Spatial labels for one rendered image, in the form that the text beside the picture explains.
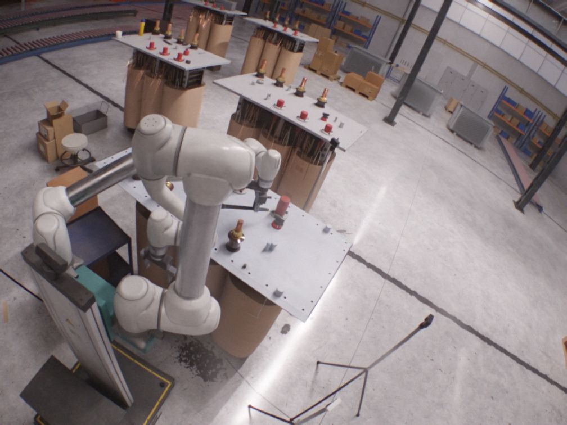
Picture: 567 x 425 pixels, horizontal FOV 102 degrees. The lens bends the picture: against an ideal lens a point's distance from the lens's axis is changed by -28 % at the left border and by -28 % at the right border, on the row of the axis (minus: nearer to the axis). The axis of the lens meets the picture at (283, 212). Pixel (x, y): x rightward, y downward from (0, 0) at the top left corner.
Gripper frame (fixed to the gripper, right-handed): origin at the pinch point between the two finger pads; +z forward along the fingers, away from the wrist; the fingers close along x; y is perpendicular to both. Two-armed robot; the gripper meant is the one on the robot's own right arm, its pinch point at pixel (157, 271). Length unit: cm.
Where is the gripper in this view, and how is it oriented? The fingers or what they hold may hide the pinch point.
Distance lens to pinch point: 155.3
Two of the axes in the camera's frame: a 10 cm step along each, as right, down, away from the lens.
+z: -3.0, 7.2, 6.2
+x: 8.9, 4.4, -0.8
